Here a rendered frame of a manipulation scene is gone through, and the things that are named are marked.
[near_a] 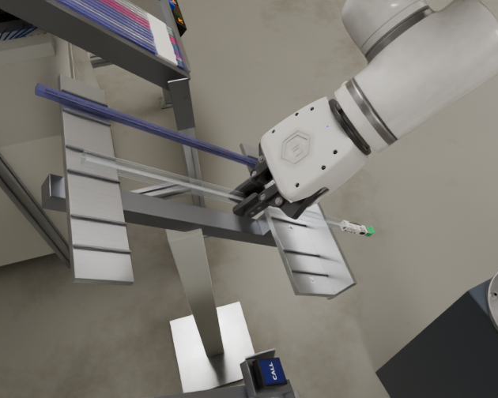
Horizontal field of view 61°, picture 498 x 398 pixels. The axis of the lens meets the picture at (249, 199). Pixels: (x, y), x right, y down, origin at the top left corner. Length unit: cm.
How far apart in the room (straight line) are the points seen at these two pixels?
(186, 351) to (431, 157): 131
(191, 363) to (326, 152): 112
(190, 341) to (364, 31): 122
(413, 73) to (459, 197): 152
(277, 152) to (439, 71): 19
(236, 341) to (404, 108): 116
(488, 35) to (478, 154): 170
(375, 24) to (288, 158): 16
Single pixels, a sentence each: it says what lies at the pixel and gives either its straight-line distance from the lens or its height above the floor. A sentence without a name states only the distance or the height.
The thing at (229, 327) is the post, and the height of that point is 1.
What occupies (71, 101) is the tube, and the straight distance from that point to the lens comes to 66.
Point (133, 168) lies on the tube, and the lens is 44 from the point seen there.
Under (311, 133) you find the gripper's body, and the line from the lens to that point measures 48.
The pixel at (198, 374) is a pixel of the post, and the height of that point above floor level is 1.
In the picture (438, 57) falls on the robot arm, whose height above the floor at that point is 119.
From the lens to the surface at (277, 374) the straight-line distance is 68.
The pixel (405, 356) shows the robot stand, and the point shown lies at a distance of 127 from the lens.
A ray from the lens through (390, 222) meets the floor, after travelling 178.
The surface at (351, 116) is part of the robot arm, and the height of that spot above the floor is 114.
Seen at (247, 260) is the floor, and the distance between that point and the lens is 161.
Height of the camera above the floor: 145
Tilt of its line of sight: 56 degrees down
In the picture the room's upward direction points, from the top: straight up
